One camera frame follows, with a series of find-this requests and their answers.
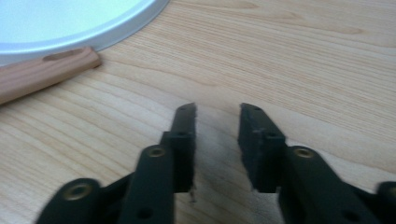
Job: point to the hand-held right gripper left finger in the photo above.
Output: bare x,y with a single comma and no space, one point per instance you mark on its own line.
183,149

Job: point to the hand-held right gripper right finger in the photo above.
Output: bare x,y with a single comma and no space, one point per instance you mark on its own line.
260,149

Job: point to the white round plate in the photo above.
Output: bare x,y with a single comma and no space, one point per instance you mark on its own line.
62,21

